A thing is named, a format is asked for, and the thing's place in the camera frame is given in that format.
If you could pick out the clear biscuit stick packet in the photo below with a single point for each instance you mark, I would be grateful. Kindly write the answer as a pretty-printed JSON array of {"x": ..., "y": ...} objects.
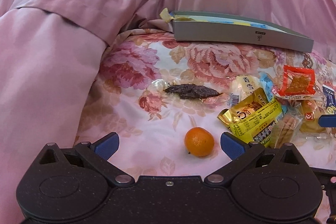
[{"x": 286, "y": 129}]

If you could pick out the gold foil snack packet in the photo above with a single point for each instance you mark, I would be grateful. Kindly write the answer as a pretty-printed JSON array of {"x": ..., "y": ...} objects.
[{"x": 244, "y": 108}]

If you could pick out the small orange mandarin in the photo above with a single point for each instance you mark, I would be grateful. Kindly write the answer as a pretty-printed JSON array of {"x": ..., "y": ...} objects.
[{"x": 199, "y": 142}]

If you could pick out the light blue snack packet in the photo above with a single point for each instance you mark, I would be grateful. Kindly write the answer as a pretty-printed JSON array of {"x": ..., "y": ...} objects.
[{"x": 267, "y": 85}]

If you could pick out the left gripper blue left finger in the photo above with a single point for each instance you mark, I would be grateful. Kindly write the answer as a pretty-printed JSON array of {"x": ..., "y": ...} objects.
[{"x": 95, "y": 156}]

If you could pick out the floral pink bedspread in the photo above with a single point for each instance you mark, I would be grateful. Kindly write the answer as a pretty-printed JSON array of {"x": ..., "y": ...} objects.
[{"x": 212, "y": 133}]

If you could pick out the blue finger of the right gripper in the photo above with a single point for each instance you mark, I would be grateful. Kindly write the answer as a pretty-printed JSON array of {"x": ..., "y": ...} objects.
[{"x": 327, "y": 121}]

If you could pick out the dark blue milk powder sachet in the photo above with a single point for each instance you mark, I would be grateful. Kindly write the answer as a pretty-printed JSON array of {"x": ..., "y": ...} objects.
[{"x": 329, "y": 94}]

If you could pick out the orange bread snack packet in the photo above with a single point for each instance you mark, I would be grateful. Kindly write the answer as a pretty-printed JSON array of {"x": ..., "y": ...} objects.
[{"x": 312, "y": 110}]

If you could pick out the red spicy snack packet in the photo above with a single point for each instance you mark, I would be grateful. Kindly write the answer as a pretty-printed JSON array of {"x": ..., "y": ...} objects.
[{"x": 297, "y": 84}]

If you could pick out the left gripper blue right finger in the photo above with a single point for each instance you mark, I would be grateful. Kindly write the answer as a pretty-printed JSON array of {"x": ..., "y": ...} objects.
[{"x": 242, "y": 156}]

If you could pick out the yellow black snack packet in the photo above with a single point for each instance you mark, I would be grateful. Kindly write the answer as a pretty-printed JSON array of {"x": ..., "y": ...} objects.
[{"x": 258, "y": 125}]

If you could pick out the grey shallow snack box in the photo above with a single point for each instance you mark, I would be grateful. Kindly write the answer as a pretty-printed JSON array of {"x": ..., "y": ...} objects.
[{"x": 197, "y": 26}]

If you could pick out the dark dried fruit snack packet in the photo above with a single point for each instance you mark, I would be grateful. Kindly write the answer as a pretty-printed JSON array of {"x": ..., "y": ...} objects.
[{"x": 188, "y": 91}]

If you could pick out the round rice cracker packet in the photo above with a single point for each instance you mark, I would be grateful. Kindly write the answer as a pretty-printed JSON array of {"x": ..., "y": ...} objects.
[{"x": 241, "y": 87}]

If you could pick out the pink satin quilt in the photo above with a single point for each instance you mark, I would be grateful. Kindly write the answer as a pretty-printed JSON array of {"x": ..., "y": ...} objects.
[{"x": 51, "y": 51}]

